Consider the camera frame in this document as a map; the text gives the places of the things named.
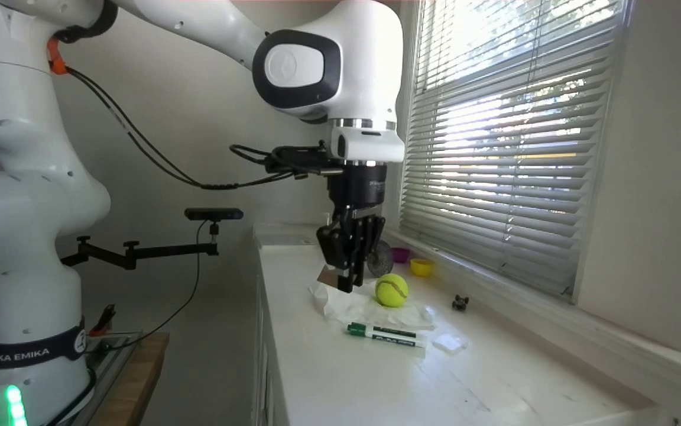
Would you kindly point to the white window blind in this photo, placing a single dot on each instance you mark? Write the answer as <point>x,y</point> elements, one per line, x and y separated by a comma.
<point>513,142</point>

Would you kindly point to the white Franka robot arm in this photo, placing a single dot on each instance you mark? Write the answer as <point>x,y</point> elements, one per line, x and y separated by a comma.
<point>23,237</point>

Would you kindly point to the small black clip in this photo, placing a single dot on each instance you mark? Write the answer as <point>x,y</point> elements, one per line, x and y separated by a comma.
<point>459,302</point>

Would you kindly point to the small yellow cup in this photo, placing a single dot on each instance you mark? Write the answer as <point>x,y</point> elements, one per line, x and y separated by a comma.
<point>422,267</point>

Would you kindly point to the small white plastic piece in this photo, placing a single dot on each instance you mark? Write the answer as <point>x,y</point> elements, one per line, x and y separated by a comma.
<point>448,342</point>

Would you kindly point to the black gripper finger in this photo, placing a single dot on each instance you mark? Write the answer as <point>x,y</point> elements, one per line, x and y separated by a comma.
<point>369,248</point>
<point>339,251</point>

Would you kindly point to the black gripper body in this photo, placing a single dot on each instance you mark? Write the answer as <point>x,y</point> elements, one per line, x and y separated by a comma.
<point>359,190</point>

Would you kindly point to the black camera on stand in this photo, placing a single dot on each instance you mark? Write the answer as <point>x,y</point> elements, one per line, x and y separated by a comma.
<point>214,214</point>

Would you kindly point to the wooden bench top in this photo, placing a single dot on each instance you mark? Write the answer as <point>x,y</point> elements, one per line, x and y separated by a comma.
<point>131,387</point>

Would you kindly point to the small wooden block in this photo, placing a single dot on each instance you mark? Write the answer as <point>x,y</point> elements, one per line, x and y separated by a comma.
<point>326,276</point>

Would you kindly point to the green and white marker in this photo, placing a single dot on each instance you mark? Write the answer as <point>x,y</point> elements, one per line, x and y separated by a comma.
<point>388,331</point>

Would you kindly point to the red and black clamp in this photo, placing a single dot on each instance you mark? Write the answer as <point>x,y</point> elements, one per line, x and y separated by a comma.
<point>104,321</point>

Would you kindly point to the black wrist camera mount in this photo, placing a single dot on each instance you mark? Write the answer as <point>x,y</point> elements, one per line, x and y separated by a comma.
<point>297,158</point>

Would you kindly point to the crumpled white cloth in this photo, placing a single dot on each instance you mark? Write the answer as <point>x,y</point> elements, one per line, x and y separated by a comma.
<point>336,304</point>

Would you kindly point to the yellow-green tennis ball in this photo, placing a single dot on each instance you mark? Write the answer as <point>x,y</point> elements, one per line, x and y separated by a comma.
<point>393,290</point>

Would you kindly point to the small pink cup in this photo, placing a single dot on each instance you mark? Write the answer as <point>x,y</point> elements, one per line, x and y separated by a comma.
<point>399,256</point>

